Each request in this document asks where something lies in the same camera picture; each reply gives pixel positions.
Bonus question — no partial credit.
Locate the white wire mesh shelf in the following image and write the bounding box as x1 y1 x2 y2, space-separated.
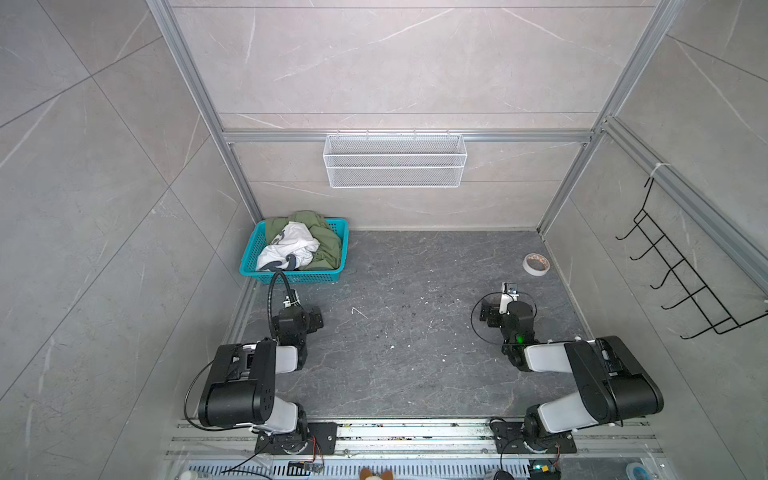
323 133 468 189

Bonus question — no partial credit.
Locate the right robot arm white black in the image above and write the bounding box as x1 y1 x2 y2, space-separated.
470 294 664 452

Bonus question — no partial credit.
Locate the white tank top navy trim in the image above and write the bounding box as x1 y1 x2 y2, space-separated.
256 221 320 271

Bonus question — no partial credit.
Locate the teal plastic basket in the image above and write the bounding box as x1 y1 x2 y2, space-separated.
239 218 349 285

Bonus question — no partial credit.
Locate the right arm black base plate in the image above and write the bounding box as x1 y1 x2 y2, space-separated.
488 418 577 455

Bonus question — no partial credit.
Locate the roll of white tape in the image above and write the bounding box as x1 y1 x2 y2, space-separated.
522 253 551 277

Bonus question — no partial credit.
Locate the green tank top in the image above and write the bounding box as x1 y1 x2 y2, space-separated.
265 210 342 270

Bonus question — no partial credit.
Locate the aluminium front rail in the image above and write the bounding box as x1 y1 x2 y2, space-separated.
164 418 667 462

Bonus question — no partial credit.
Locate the left black corrugated cable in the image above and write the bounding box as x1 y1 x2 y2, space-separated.
266 269 301 337

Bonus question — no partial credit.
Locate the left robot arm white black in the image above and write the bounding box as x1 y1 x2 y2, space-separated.
197 305 324 442

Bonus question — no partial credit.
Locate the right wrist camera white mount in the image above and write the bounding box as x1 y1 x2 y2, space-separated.
498 282 519 315

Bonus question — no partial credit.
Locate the black wire hook rack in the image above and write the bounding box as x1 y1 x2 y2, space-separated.
615 178 767 341

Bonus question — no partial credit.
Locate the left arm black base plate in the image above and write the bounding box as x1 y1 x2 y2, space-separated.
254 422 339 456

